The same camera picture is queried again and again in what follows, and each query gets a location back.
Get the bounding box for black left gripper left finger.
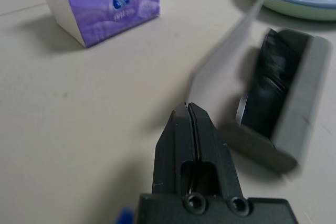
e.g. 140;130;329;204
152;102;196;196

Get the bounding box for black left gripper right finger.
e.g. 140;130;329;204
188;102;240;199

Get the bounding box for blue cap whiteboard marker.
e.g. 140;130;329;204
115;207;136;224

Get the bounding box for grey glasses case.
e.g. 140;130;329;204
185;0;332;180

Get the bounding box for purple tissue pack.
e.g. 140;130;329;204
36;0;161;49

